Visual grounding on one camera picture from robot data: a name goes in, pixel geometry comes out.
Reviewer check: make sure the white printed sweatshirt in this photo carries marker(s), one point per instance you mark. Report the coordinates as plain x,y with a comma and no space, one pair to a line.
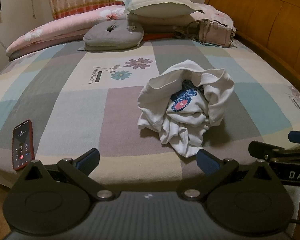
180,127

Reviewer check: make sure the folded pink floral quilt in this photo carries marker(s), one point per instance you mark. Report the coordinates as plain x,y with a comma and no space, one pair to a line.
52,32

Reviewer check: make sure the grey round cushion with hole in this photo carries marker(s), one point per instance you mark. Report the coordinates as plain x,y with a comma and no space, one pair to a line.
115,36

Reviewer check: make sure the pink handbag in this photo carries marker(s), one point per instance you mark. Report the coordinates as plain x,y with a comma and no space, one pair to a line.
215,35

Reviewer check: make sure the red cloth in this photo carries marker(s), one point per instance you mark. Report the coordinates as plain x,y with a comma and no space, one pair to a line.
155,37

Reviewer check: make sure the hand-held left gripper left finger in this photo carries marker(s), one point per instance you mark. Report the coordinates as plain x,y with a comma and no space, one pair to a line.
87,161

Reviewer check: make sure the smartphone with red case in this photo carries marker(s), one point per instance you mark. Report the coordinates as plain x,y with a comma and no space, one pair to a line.
22,145

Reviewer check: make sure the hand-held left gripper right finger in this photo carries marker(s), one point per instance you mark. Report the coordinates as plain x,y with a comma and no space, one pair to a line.
207,162

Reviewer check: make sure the pale checked pillow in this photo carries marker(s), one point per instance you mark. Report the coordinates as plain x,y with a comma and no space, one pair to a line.
157,2

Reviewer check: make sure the wooden headboard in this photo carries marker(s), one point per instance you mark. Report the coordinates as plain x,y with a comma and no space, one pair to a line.
270,25

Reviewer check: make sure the pink floral pillow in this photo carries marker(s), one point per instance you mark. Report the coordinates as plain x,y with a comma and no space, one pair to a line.
215,11

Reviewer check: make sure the checked bed sheet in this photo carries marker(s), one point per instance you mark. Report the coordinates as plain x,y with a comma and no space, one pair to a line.
65,105

